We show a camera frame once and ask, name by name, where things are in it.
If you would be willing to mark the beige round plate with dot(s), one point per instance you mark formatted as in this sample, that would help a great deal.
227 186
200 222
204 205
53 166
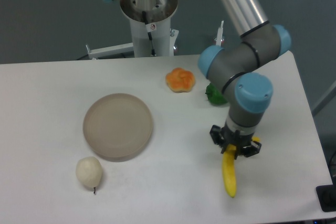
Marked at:
118 126

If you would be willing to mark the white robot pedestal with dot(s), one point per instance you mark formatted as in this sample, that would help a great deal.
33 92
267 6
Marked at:
150 24

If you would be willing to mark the orange bread roll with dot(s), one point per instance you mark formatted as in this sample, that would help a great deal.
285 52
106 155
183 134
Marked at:
180 80

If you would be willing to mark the yellow banana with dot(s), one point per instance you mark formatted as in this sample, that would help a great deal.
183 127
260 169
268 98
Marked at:
228 170

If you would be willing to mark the green bell pepper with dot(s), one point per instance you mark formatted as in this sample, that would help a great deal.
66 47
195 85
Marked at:
214 96

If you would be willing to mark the white metal bracket left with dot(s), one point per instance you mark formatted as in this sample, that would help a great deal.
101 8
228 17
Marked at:
109 51

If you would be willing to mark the white pear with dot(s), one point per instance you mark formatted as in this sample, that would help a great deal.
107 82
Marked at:
89 172

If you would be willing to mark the black device at edge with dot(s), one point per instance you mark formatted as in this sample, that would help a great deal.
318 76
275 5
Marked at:
326 197

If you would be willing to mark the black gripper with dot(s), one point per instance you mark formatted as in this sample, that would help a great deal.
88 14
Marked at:
223 136

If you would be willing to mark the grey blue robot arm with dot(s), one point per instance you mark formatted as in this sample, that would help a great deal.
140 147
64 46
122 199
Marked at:
232 72

